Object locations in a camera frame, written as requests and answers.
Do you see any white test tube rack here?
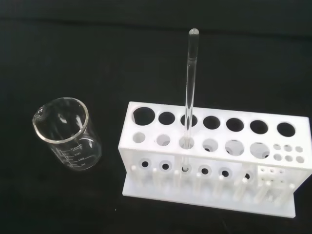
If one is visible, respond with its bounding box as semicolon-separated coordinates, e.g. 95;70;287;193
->
117;101;312;218

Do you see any clear glass graduated beaker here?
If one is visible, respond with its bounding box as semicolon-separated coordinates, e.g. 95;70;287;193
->
32;97;102;173

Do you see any black bench cloth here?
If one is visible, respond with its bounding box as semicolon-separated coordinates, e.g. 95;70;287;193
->
0;0;312;234

